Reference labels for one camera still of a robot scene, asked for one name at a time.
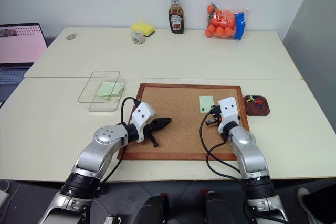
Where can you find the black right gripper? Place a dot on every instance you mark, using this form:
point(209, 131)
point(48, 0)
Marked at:
point(218, 119)

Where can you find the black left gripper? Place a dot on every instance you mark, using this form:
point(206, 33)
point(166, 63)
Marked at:
point(151, 126)

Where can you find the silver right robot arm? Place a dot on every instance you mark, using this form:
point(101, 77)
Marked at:
point(249, 153)

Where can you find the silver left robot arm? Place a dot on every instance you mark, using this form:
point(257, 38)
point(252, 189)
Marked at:
point(99, 153)

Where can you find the single green sticky note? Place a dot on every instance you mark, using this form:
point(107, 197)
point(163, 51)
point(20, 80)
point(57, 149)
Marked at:
point(206, 102)

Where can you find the dark brown wooden tray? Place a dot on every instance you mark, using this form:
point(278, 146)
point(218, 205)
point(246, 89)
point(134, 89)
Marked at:
point(256, 111)

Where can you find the clear plastic box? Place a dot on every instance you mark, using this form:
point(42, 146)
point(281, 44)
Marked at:
point(92, 100)

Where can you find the wood-framed cork board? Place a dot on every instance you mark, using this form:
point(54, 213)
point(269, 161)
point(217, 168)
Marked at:
point(181, 129)

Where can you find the yellow pushpin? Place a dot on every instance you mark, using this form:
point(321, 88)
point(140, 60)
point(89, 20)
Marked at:
point(249, 100)

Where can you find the blue pushpin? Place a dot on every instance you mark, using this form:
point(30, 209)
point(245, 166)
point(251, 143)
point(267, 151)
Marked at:
point(260, 106)

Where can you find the red pushpin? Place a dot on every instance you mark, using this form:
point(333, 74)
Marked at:
point(258, 102)

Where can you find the stack of green sticky notes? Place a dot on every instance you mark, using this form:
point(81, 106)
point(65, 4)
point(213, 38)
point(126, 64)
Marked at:
point(110, 89)

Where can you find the dark rounded shape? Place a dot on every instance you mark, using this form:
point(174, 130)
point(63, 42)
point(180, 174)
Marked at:
point(219, 208)
point(156, 208)

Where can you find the small clear round jar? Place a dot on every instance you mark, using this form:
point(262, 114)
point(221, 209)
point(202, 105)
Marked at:
point(138, 37)

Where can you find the bag of orange balls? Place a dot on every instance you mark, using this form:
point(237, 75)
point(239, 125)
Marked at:
point(223, 23)

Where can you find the yellow sponge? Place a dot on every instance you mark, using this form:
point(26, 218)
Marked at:
point(143, 27)

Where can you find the ketchup bottle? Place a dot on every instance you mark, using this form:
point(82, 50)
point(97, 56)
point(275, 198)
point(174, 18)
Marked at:
point(176, 16)

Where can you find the small grey oval object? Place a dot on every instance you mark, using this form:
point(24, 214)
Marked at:
point(71, 36)

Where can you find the open laptop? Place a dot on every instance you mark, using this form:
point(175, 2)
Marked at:
point(18, 48)

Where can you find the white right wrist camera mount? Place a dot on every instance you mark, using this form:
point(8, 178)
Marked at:
point(228, 113)

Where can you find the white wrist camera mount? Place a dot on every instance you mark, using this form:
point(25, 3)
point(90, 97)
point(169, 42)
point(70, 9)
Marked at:
point(228, 113)
point(142, 115)

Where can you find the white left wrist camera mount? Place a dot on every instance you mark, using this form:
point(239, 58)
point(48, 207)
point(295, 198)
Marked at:
point(142, 115)

